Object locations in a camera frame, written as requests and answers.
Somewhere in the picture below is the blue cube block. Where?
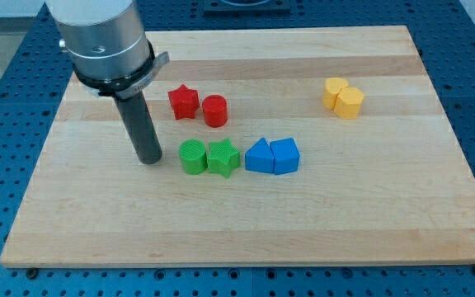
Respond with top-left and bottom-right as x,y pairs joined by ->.
270,138 -> 300,175

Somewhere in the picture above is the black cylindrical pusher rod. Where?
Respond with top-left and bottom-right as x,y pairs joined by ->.
114,92 -> 162,165

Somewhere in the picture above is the blue triangle block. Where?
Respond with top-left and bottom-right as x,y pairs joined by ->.
245,138 -> 275,173

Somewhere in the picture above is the red star block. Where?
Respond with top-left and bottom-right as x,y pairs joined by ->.
167,84 -> 200,120

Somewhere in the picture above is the yellow heart block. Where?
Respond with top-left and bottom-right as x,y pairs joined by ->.
322,77 -> 349,110

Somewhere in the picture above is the red cylinder block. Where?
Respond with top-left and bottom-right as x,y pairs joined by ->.
202,95 -> 228,128

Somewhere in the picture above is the green star block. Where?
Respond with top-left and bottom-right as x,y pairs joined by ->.
207,139 -> 241,178

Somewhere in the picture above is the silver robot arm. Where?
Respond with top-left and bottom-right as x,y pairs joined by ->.
45,0 -> 170,100

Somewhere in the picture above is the green cylinder block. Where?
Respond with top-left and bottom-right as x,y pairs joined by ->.
178,139 -> 208,175

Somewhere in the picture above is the yellow hexagon block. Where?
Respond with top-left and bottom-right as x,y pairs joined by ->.
333,87 -> 364,120

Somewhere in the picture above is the light wooden board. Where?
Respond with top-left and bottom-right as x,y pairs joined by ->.
0,26 -> 475,268

